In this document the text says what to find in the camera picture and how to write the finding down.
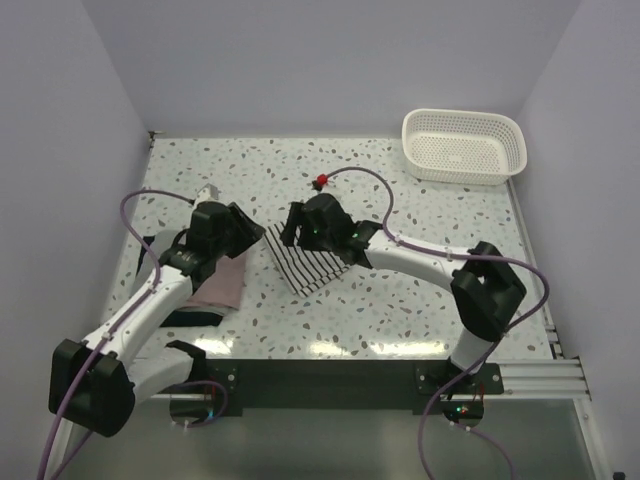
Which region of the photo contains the navy folded tank top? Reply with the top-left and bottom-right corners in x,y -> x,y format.
131,235 -> 224,328

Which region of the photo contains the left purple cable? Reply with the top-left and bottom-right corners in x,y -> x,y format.
37,189 -> 229,480

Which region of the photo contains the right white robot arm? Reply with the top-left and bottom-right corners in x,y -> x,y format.
279,193 -> 527,393

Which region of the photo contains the white plastic basket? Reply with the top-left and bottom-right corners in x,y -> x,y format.
401,108 -> 528,186

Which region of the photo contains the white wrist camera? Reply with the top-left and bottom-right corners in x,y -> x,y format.
311,174 -> 330,192
194,184 -> 219,206

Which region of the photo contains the grey folded tank top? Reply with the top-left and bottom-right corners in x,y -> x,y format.
150,230 -> 179,256

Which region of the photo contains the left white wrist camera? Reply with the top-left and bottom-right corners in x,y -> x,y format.
194,184 -> 219,206

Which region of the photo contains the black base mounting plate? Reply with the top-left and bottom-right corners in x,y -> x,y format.
148,344 -> 504,419

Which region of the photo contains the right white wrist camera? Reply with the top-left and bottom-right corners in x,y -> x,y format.
311,174 -> 330,192

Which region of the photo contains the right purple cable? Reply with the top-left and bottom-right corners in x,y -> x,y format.
327,167 -> 551,480

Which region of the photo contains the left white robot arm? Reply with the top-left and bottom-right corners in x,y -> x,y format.
49,201 -> 265,437

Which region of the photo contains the pink folded tank top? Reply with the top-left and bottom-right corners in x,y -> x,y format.
185,253 -> 248,310

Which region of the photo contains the black white striped tank top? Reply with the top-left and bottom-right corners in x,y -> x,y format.
264,222 -> 350,298

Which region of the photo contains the purple cable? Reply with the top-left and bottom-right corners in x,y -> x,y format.
37,189 -> 229,480
327,167 -> 551,480

